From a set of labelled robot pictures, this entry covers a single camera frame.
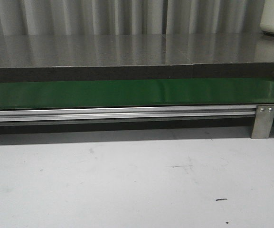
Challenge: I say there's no green conveyor belt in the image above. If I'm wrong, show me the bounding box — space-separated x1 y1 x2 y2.
0 78 274 110

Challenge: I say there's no aluminium conveyor side rail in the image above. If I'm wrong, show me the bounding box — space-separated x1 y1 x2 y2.
0 104 257 123

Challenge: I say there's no steel conveyor support bracket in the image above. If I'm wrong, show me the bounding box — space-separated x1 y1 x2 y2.
251 104 274 139

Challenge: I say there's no grey pleated curtain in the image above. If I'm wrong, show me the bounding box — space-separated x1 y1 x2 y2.
0 0 264 36

